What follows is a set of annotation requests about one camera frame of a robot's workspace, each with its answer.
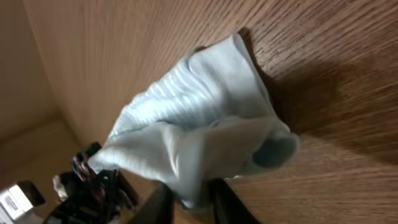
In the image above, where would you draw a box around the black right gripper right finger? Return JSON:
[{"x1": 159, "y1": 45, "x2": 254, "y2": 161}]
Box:
[{"x1": 209, "y1": 179, "x2": 260, "y2": 224}]

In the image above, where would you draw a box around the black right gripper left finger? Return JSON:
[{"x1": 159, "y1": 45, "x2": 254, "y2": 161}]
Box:
[{"x1": 127, "y1": 183, "x2": 174, "y2": 224}]

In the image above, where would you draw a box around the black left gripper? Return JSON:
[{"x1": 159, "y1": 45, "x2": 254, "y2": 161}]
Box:
[{"x1": 44, "y1": 142, "x2": 139, "y2": 224}]

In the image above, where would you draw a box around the light blue striped garment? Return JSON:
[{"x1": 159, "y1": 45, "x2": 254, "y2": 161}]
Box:
[{"x1": 88, "y1": 34, "x2": 300, "y2": 209}]

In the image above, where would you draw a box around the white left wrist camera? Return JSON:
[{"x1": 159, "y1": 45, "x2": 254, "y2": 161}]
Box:
[{"x1": 1, "y1": 180, "x2": 46, "y2": 224}]

